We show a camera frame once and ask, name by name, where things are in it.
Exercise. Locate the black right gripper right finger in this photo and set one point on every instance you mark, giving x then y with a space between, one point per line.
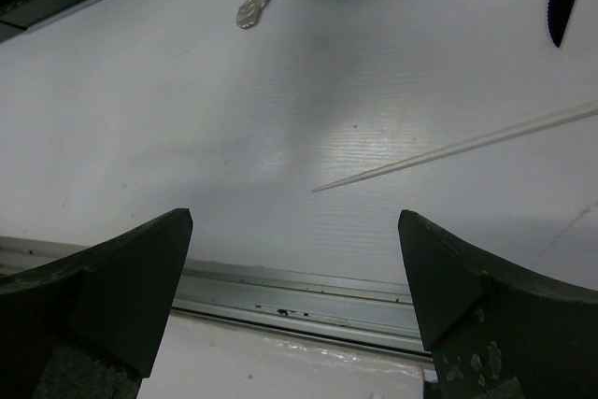
496 329

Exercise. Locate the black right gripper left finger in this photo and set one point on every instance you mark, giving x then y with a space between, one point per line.
90 325

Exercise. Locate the white foil-edged front panel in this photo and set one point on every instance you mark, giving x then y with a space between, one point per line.
205 359

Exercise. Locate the white chopstick near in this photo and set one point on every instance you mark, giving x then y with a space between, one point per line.
524 128

